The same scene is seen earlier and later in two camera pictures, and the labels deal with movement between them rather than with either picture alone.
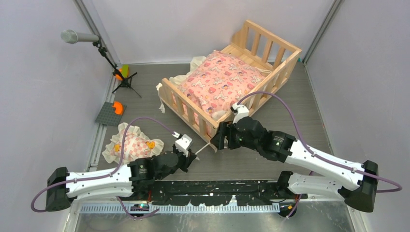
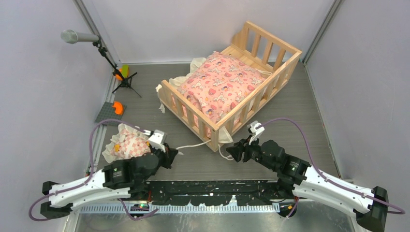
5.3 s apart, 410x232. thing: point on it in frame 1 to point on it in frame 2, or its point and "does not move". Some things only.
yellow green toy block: (124, 71) does not move
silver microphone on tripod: (70, 36) does not move
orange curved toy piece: (118, 107) does not move
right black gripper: (218, 138) to (241, 146)
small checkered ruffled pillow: (136, 145) does not move
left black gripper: (187, 160) to (169, 155)
